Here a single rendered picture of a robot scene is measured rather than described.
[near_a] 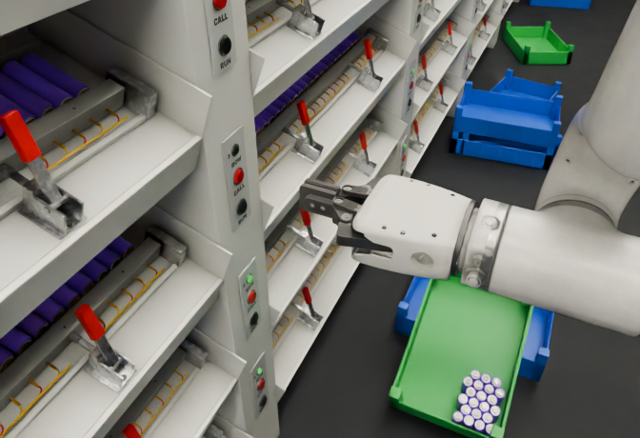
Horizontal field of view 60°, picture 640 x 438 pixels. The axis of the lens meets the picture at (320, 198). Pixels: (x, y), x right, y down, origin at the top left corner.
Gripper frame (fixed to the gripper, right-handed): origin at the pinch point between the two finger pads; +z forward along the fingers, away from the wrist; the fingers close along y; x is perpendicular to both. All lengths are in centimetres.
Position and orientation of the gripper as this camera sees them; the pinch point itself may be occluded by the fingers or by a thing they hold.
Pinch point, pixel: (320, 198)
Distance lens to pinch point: 58.2
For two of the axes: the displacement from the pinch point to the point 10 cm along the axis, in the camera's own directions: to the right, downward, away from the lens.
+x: 0.0, -8.0, -6.0
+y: 4.2, -5.4, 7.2
